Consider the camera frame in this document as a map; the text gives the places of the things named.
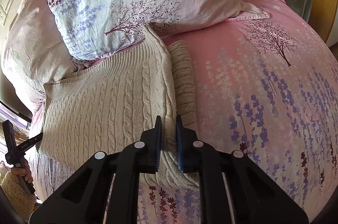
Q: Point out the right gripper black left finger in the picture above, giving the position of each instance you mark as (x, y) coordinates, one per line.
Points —
(105, 188)

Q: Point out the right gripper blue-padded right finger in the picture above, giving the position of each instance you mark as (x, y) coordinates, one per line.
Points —
(233, 189)

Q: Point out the beige cable-knit sweater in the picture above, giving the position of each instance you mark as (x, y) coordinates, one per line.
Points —
(107, 107)

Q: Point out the beige fleece sleeve forearm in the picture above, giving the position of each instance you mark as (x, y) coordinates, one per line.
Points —
(22, 203)

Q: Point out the person's left hand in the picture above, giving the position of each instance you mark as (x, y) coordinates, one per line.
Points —
(24, 172)

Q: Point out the pink floral pillow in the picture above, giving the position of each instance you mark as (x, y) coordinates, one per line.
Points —
(34, 53)

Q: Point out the pink lavender print bedsheet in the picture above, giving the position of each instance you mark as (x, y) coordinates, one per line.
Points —
(266, 87)

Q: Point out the white wall switch plate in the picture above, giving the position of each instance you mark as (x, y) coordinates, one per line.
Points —
(5, 7)

